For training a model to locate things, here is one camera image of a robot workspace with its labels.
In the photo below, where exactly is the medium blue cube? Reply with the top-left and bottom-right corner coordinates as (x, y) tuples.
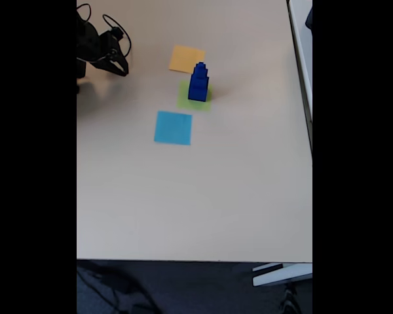
(191, 74), (210, 90)

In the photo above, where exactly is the large blue cube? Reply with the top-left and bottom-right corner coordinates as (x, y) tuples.
(187, 77), (211, 102)

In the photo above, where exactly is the orange paper square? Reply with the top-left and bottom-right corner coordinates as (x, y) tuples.
(168, 44), (206, 73)

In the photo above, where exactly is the green paper square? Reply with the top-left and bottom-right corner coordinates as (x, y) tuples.
(176, 80), (213, 113)

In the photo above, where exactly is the light blue paper square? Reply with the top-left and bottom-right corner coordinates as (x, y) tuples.
(153, 110), (193, 147)

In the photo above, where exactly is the white table foot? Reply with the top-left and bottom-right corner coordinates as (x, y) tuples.
(252, 262), (313, 288)

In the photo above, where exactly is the black camera cable loop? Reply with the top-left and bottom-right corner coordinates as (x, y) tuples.
(102, 13), (132, 57)

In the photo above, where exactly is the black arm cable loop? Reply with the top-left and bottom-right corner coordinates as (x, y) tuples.
(77, 3), (92, 26)

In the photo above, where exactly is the black floor cable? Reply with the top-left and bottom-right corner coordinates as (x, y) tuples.
(77, 261), (158, 314)
(280, 283), (304, 314)

